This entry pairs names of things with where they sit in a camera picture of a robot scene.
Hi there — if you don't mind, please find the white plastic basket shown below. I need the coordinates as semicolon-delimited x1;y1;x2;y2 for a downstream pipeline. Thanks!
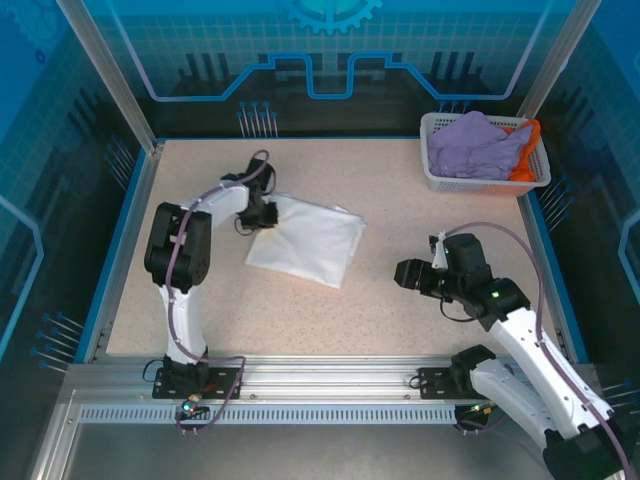
419;112;552;195

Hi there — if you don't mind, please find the orange t-shirt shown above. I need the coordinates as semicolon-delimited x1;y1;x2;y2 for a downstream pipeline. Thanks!
502;118;542;184

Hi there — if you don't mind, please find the aluminium mounting rail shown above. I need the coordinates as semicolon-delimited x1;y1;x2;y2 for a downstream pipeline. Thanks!
64;354;601;402

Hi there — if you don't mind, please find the white t-shirt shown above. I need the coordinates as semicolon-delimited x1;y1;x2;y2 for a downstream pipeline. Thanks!
244;193;368;290

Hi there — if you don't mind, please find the purple t-shirt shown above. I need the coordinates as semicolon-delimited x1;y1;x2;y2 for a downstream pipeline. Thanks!
428;110;535;180

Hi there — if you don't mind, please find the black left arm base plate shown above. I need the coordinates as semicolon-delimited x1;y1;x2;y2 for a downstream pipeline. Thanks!
152;366;242;400

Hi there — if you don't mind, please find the slotted grey cable duct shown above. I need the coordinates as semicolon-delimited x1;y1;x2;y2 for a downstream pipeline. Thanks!
79;405;459;425

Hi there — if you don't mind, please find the aluminium frame post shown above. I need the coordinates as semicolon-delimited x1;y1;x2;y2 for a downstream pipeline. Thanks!
517;0;601;121
55;0;166;154

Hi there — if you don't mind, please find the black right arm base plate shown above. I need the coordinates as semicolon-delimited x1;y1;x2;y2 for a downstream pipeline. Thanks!
418;366;507;400

